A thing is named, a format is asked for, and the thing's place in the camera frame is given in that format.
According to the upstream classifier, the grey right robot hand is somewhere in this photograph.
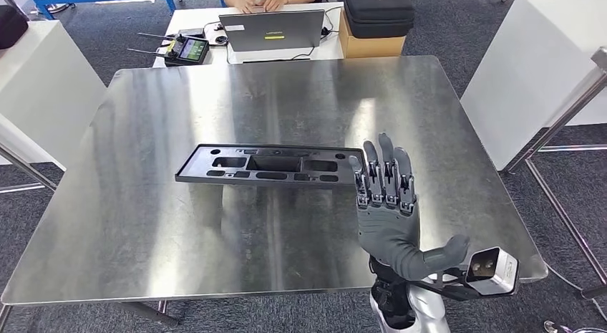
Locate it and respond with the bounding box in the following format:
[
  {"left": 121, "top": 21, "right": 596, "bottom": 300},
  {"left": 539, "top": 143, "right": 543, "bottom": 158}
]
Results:
[{"left": 348, "top": 132, "right": 471, "bottom": 282}]

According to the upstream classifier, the person's right hand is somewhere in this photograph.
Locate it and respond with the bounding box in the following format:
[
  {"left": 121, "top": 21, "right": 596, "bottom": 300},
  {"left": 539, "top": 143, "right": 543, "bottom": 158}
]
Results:
[{"left": 233, "top": 0, "right": 266, "bottom": 15}]

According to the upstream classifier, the black plastic plate bracket part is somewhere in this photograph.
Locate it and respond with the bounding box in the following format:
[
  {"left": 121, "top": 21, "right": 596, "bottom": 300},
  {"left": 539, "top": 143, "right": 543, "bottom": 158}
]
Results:
[{"left": 174, "top": 143, "right": 369, "bottom": 188}]

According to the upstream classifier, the stainless steel workbench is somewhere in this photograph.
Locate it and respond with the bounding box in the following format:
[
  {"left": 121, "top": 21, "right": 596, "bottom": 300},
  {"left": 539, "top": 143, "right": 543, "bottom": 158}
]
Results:
[{"left": 0, "top": 54, "right": 550, "bottom": 328}]

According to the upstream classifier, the grey laptop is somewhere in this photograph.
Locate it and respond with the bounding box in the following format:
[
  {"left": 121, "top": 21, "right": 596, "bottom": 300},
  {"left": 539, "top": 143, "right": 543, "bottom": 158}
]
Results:
[{"left": 218, "top": 9, "right": 326, "bottom": 53}]

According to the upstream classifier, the black remote controller with screen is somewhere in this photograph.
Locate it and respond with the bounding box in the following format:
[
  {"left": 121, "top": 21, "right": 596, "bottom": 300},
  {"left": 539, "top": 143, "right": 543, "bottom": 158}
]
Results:
[{"left": 127, "top": 32, "right": 211, "bottom": 67}]

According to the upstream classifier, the brown cardboard box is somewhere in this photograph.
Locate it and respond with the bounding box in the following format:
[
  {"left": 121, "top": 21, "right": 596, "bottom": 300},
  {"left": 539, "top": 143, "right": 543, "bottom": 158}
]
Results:
[{"left": 338, "top": 10, "right": 408, "bottom": 59}]

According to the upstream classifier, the black hard carrying case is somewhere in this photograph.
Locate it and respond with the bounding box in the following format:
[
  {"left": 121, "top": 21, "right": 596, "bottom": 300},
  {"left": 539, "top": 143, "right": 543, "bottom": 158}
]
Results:
[{"left": 342, "top": 0, "right": 415, "bottom": 39}]

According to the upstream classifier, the white partition panel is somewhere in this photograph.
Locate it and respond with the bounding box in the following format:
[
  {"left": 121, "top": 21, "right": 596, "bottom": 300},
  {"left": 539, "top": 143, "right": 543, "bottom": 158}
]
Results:
[
  {"left": 0, "top": 19, "right": 107, "bottom": 171},
  {"left": 460, "top": 0, "right": 607, "bottom": 172}
]

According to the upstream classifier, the black bag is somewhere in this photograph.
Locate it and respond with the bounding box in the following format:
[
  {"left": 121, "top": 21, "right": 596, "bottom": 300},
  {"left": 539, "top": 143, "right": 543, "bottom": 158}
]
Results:
[{"left": 0, "top": 4, "right": 29, "bottom": 50}]

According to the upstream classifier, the black camera bracket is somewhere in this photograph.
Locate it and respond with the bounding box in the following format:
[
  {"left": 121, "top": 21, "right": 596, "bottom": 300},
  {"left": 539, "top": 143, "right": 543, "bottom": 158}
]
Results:
[{"left": 412, "top": 269, "right": 475, "bottom": 302}]

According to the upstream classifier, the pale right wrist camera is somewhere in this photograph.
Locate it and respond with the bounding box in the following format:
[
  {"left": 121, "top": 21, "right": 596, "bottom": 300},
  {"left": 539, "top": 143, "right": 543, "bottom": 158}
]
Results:
[{"left": 465, "top": 246, "right": 520, "bottom": 296}]

